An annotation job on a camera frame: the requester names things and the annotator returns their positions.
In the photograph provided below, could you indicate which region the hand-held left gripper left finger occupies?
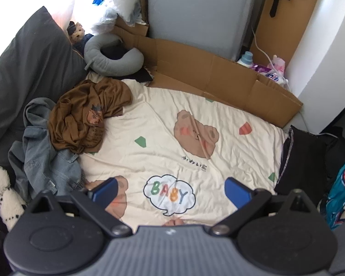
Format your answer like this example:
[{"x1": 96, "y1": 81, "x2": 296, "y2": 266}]
[{"x1": 27, "y1": 178, "x2": 133, "y2": 239}]

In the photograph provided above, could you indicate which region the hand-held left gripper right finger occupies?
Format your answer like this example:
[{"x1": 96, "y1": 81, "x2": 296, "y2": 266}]
[{"x1": 210, "y1": 177, "x2": 319, "y2": 238}]

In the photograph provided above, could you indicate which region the brown printed t-shirt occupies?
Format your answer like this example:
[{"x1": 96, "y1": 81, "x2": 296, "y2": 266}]
[{"x1": 47, "y1": 79, "x2": 133, "y2": 154}]

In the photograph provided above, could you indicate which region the blue denim garment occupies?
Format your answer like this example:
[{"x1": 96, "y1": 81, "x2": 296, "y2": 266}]
[{"x1": 8, "y1": 98, "x2": 87, "y2": 199}]

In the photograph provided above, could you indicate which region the black folded cloth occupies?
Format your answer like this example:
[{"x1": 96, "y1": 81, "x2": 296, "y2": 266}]
[{"x1": 274, "y1": 125, "x2": 345, "y2": 204}]

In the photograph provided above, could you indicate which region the cream printed bear blanket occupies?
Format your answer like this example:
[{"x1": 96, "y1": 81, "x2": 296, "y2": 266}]
[{"x1": 80, "y1": 73, "x2": 286, "y2": 226}]

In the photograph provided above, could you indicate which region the white plush toy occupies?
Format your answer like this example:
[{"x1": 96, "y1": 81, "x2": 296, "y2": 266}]
[{"x1": 0, "y1": 165, "x2": 28, "y2": 232}]

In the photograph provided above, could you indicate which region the purple packet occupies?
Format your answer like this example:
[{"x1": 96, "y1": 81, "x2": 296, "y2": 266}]
[{"x1": 251, "y1": 64, "x2": 273, "y2": 75}]

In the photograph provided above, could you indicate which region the detergent bottle with blue cap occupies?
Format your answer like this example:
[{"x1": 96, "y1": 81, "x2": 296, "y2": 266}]
[{"x1": 237, "y1": 51, "x2": 254, "y2": 68}]

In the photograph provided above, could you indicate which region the pink packet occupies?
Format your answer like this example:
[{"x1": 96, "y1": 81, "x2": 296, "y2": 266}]
[{"x1": 266, "y1": 55, "x2": 288, "y2": 85}]

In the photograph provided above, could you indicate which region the grey neck pillow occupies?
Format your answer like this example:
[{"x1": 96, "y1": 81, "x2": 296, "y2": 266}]
[{"x1": 84, "y1": 33, "x2": 145, "y2": 77}]

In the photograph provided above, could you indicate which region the flattened cardboard sheet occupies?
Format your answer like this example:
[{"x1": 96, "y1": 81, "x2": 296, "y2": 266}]
[{"x1": 112, "y1": 0, "x2": 304, "y2": 128}]

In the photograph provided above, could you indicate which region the dark grey pillow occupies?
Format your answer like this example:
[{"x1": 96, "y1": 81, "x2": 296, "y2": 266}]
[{"x1": 0, "y1": 6, "x2": 88, "y2": 167}]

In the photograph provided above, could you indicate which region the brown teddy bear toy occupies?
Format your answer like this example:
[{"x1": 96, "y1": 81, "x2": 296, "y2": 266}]
[{"x1": 67, "y1": 21, "x2": 94, "y2": 52}]

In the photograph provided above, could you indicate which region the brown upright board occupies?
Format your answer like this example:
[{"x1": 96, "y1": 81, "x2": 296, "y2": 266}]
[{"x1": 249, "y1": 0, "x2": 325, "y2": 61}]

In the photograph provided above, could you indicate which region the white cable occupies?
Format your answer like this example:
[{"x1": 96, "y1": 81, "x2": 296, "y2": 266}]
[{"x1": 251, "y1": 26, "x2": 276, "y2": 64}]

